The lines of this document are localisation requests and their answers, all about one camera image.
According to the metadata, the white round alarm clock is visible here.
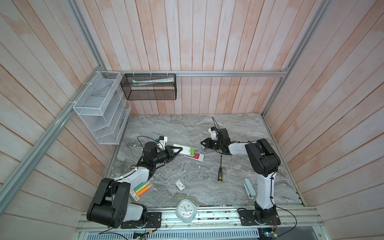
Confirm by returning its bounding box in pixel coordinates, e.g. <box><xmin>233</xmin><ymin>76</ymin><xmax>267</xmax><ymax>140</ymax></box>
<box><xmin>176</xmin><ymin>199</ymin><xmax>197</xmax><ymax>223</ymax></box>

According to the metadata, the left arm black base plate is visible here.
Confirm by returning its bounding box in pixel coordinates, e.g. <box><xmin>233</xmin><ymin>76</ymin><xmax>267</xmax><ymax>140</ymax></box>
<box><xmin>120</xmin><ymin>212</ymin><xmax>162</xmax><ymax>229</ymax></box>

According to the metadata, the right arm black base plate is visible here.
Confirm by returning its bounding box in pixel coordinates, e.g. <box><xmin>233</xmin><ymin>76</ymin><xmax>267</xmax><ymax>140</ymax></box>
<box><xmin>237</xmin><ymin>208</ymin><xmax>281</xmax><ymax>226</ymax></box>

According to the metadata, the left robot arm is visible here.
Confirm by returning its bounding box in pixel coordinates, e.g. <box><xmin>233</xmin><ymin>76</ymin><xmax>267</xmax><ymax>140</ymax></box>
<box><xmin>87</xmin><ymin>142</ymin><xmax>183</xmax><ymax>228</ymax></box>

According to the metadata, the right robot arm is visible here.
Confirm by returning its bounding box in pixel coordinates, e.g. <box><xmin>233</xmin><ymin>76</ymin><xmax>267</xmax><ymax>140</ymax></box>
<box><xmin>201</xmin><ymin>127</ymin><xmax>281</xmax><ymax>210</ymax></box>

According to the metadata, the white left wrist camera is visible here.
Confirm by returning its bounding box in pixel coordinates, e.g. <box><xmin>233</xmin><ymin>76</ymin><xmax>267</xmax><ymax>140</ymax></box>
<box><xmin>156</xmin><ymin>136</ymin><xmax>168</xmax><ymax>150</ymax></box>

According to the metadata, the pack of coloured highlighters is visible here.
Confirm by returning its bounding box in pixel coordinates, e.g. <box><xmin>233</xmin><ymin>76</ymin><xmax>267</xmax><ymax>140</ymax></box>
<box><xmin>130</xmin><ymin>181</ymin><xmax>153</xmax><ymax>203</ymax></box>

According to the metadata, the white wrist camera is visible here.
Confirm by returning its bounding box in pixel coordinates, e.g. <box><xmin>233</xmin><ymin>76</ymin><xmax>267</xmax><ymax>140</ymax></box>
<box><xmin>156</xmin><ymin>136</ymin><xmax>168</xmax><ymax>150</ymax></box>
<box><xmin>209</xmin><ymin>127</ymin><xmax>218</xmax><ymax>140</ymax></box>

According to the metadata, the small white red card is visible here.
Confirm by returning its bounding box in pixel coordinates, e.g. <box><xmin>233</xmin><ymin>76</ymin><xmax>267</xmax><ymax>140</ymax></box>
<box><xmin>175</xmin><ymin>180</ymin><xmax>185</xmax><ymax>191</ymax></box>

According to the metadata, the white paper in basket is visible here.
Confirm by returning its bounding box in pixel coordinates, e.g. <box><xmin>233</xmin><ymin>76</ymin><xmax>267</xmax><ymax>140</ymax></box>
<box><xmin>132</xmin><ymin>77</ymin><xmax>175</xmax><ymax>87</ymax></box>

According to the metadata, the black yellow handled screwdriver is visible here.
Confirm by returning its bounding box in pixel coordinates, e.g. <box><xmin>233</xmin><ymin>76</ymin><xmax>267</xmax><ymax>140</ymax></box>
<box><xmin>218</xmin><ymin>156</ymin><xmax>223</xmax><ymax>183</ymax></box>

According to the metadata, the black wire mesh basket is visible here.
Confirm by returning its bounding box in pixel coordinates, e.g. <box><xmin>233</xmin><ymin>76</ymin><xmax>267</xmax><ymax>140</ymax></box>
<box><xmin>120</xmin><ymin>73</ymin><xmax>178</xmax><ymax>101</ymax></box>

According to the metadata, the light blue glasses case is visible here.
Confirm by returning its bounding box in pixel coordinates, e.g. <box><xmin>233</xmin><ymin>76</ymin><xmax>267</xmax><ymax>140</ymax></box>
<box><xmin>243</xmin><ymin>178</ymin><xmax>257</xmax><ymax>199</ymax></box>

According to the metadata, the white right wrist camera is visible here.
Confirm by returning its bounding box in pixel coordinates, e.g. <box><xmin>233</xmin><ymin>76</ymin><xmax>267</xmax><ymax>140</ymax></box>
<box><xmin>209</xmin><ymin>127</ymin><xmax>218</xmax><ymax>140</ymax></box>

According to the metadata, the white wire mesh shelf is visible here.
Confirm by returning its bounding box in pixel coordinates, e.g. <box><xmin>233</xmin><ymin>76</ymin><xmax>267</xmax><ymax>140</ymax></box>
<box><xmin>73</xmin><ymin>71</ymin><xmax>132</xmax><ymax>145</ymax></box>

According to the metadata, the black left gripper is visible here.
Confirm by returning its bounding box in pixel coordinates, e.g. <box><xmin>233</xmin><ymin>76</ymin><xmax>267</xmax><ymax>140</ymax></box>
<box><xmin>152</xmin><ymin>145</ymin><xmax>183</xmax><ymax>165</ymax></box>

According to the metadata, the aluminium front rail frame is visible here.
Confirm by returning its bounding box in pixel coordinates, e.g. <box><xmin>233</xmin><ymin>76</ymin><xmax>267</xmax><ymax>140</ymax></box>
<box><xmin>73</xmin><ymin>204</ymin><xmax>331</xmax><ymax>240</ymax></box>

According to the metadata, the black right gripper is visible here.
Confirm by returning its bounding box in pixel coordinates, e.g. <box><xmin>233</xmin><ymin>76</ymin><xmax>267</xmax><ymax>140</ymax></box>
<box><xmin>200</xmin><ymin>137</ymin><xmax>223</xmax><ymax>150</ymax></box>

